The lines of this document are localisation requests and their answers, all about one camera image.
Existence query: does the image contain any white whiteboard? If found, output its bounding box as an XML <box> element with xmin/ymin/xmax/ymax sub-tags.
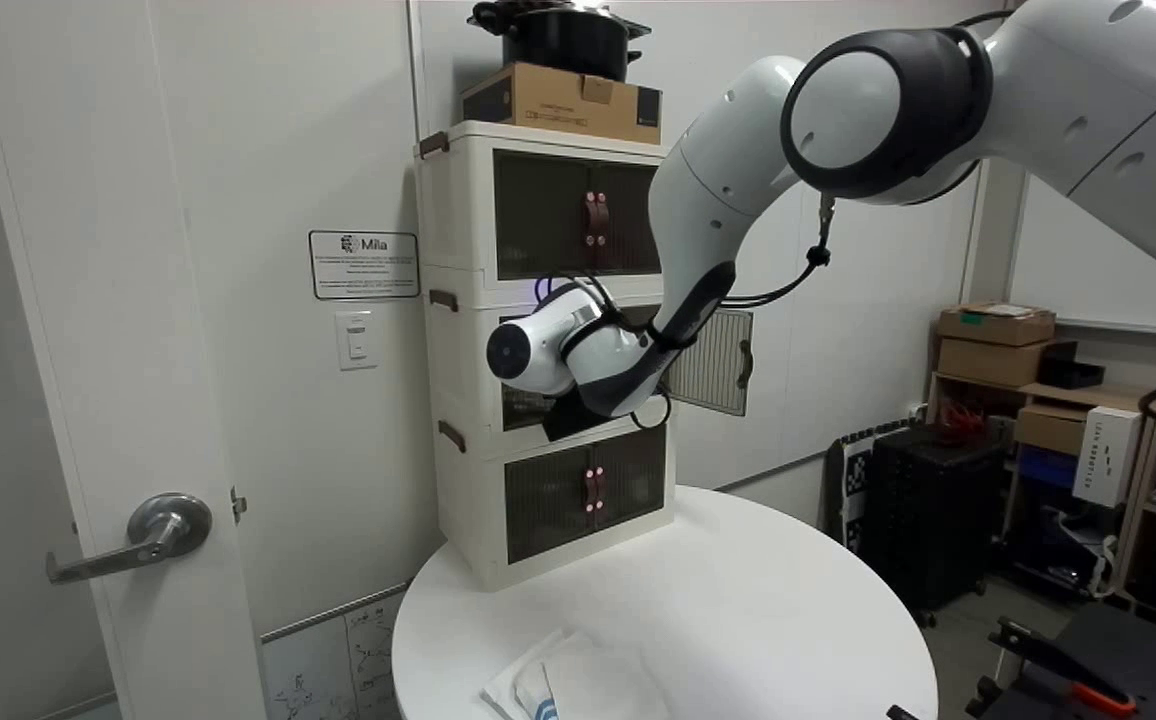
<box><xmin>1010</xmin><ymin>164</ymin><xmax>1156</xmax><ymax>341</ymax></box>

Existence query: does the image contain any silver door lever handle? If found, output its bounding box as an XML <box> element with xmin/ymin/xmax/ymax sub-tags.
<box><xmin>45</xmin><ymin>487</ymin><xmax>218</xmax><ymax>586</ymax></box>

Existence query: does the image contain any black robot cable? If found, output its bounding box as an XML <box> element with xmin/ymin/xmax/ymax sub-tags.
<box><xmin>721</xmin><ymin>193</ymin><xmax>837</xmax><ymax>313</ymax></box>

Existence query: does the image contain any white wall conduit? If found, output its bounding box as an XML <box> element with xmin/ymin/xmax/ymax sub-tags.
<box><xmin>399</xmin><ymin>0</ymin><xmax>426</xmax><ymax>136</ymax></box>

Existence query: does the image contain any small black device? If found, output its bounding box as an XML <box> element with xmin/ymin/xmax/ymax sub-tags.
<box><xmin>1038</xmin><ymin>334</ymin><xmax>1107</xmax><ymax>392</ymax></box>

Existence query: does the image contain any black and white frame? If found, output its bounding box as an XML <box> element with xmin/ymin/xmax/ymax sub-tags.
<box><xmin>824</xmin><ymin>416</ymin><xmax>914</xmax><ymax>550</ymax></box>

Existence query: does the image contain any black cooking pot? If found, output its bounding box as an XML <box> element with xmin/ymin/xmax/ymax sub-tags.
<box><xmin>469</xmin><ymin>0</ymin><xmax>654</xmax><ymax>84</ymax></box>

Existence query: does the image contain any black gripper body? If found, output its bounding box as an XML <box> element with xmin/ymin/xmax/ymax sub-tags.
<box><xmin>540</xmin><ymin>387</ymin><xmax>635</xmax><ymax>445</ymax></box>

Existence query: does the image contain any cardboard box with black label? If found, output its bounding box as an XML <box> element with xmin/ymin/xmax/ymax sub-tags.
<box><xmin>462</xmin><ymin>60</ymin><xmax>665</xmax><ymax>149</ymax></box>

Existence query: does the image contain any white door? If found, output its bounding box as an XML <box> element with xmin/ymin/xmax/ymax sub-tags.
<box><xmin>0</xmin><ymin>0</ymin><xmax>271</xmax><ymax>720</ymax></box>

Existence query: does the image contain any white wall sign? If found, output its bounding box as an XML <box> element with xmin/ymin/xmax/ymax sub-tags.
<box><xmin>306</xmin><ymin>222</ymin><xmax>419</xmax><ymax>303</ymax></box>

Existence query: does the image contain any black equipment with red tool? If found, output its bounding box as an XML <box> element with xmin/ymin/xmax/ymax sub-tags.
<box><xmin>970</xmin><ymin>597</ymin><xmax>1156</xmax><ymax>720</ymax></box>

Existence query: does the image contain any small cardboard box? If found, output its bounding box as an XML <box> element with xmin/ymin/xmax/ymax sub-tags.
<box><xmin>1012</xmin><ymin>397</ymin><xmax>1091</xmax><ymax>460</ymax></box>

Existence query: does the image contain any black equipment case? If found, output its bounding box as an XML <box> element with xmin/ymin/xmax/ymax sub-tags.
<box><xmin>860</xmin><ymin>423</ymin><xmax>1010</xmax><ymax>624</ymax></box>

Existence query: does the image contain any white light switch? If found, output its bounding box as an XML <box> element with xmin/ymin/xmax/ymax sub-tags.
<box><xmin>337</xmin><ymin>313</ymin><xmax>381</xmax><ymax>374</ymax></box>

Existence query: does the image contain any white product box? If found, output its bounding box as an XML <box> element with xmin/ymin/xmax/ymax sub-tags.
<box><xmin>1073</xmin><ymin>398</ymin><xmax>1145</xmax><ymax>511</ymax></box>

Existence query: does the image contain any white stacked storage cabinet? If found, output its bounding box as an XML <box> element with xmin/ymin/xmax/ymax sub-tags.
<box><xmin>413</xmin><ymin>117</ymin><xmax>689</xmax><ymax>592</ymax></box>

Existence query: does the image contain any folded white towel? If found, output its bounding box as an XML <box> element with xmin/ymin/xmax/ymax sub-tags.
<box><xmin>478</xmin><ymin>624</ymin><xmax>674</xmax><ymax>720</ymax></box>

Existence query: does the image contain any flat cardboard box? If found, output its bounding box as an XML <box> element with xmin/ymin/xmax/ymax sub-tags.
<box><xmin>932</xmin><ymin>301</ymin><xmax>1061</xmax><ymax>353</ymax></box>

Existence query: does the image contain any plain cardboard box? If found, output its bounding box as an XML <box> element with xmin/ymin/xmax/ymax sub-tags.
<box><xmin>932</xmin><ymin>331</ymin><xmax>1048</xmax><ymax>392</ymax></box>

